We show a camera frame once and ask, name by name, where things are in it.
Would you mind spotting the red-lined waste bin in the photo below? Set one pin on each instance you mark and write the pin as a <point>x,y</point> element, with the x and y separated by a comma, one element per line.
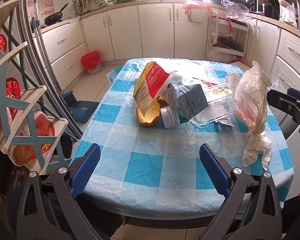
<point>90,60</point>

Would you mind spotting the beige plastic bag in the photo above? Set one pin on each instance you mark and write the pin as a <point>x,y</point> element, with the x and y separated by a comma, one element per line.
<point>250,100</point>

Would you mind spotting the black toaster oven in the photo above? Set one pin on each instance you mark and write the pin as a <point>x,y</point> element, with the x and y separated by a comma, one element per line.
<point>246,2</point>

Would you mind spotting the black frying pan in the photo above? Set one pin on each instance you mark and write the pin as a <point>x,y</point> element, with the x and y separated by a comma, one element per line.
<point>52,18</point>

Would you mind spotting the black pot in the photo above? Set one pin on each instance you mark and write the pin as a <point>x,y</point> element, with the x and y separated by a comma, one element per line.
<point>270,11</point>

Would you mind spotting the clear plastic bag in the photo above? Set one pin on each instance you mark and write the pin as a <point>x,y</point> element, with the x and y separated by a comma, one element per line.
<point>236,11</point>

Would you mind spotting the cream kitchen cabinets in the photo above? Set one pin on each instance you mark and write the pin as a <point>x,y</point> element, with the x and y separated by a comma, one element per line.
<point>152,30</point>

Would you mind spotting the blue checked plastic tablecloth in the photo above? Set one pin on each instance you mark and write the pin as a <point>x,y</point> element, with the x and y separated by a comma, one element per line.
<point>152,155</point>

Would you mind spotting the white and blue wooden chair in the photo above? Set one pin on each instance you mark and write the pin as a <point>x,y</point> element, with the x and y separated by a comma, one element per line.
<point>17,105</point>

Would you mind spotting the plastic bag with greens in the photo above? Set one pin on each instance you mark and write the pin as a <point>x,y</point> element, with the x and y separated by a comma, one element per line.
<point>288,15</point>

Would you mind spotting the grey metal tube frame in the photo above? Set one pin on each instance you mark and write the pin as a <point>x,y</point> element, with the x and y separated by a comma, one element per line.
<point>43,62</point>

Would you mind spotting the yellow and red snack bag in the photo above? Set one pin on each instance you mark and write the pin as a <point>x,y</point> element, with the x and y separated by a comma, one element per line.
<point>152,82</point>

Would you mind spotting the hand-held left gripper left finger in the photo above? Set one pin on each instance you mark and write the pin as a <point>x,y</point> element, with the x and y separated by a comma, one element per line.
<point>86,167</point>

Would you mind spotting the white jug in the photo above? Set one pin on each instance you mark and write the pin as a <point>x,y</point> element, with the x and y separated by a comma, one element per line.
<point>283,5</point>

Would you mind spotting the clear plastic box green label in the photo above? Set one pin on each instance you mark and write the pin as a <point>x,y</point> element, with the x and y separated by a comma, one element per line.
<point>215,106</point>

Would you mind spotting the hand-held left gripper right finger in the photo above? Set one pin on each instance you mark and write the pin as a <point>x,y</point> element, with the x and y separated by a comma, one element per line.
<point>213,167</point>

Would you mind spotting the grey-white refrigerator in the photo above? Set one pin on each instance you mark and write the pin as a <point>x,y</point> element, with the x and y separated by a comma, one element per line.
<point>295,160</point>

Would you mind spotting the dark lidded pan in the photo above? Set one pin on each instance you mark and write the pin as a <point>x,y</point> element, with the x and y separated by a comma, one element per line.
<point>230,43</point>

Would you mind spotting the red cloth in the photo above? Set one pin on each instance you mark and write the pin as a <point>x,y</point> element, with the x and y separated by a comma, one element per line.
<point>227,23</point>

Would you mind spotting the cabinet door rack red bag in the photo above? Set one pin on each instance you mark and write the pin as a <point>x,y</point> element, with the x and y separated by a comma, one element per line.
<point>197,8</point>

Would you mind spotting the pink wall stickers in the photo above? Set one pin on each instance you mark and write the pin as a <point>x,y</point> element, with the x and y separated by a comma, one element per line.
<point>43,6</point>

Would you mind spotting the white corner shelf rack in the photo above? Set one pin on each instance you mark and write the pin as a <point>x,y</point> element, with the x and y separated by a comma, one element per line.
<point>241,27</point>

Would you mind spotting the blue-grey milk carton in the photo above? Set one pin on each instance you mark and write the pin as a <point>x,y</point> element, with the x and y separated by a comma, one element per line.
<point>190,102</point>

